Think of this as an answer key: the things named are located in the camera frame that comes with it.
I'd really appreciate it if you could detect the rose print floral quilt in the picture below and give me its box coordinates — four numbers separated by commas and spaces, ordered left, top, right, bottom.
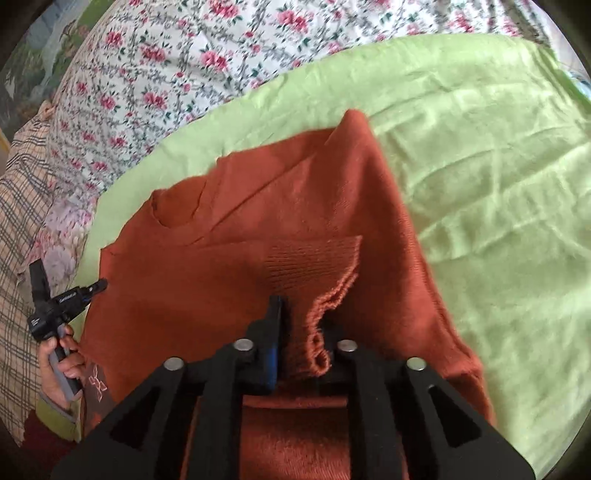
46, 0, 568, 204

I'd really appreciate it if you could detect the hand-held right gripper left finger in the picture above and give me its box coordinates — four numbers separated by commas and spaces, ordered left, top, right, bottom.
50, 295, 291, 480

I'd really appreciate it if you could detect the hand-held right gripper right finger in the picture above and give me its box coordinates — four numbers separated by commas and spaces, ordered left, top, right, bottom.
318, 322, 537, 480

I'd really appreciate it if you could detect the pastel floral pillow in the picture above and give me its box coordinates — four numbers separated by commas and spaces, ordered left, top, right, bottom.
18, 198, 98, 287

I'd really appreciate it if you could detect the orange knit sweater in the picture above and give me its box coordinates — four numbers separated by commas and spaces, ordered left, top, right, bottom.
81, 109, 497, 480

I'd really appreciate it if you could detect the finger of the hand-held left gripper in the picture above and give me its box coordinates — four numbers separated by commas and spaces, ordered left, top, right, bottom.
81, 278, 109, 302

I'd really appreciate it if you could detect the light green bed sheet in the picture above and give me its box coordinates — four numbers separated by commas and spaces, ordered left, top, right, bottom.
76, 34, 591, 472

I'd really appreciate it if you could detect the person's left forearm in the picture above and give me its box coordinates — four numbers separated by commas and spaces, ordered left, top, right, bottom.
18, 392, 85, 467

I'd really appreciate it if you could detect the person's left hand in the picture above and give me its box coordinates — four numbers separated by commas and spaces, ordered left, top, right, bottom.
38, 324, 86, 409

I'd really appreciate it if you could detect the landscape wall picture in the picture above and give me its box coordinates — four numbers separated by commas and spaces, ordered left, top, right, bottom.
0, 0, 93, 121

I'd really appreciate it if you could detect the brown embroidered cloth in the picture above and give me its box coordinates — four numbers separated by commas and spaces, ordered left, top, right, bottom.
81, 362, 116, 435

